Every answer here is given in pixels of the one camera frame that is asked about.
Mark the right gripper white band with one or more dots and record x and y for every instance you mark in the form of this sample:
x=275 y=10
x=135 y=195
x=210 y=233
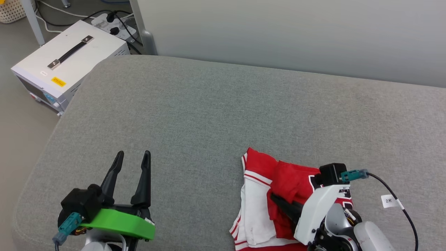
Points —
x=318 y=209

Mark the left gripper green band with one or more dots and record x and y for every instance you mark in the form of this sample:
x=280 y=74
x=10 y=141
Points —
x=122 y=223

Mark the red and white jersey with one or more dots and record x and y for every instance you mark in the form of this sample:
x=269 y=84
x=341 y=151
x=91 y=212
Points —
x=264 y=195

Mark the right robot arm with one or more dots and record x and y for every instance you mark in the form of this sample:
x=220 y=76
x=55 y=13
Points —
x=352 y=230

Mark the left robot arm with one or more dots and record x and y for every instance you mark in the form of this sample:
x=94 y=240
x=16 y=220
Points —
x=104 y=244

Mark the white power supply box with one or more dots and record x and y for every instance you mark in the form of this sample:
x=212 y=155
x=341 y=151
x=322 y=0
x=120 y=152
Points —
x=69 y=62

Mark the white power strip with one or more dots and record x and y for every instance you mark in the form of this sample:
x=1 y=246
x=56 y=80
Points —
x=113 y=26

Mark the grey table leg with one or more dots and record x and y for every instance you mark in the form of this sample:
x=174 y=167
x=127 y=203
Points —
x=66 y=3
x=33 y=21

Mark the white laundry basket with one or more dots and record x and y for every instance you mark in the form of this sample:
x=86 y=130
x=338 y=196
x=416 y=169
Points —
x=14 y=10

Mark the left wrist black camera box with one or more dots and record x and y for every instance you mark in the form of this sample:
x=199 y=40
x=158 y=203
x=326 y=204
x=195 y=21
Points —
x=83 y=202

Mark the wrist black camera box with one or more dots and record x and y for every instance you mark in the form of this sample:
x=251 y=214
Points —
x=83 y=202
x=332 y=174

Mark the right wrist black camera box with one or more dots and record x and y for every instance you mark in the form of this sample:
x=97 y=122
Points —
x=332 y=174

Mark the grey partition post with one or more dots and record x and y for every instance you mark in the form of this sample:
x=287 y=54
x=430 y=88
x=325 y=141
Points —
x=144 y=31

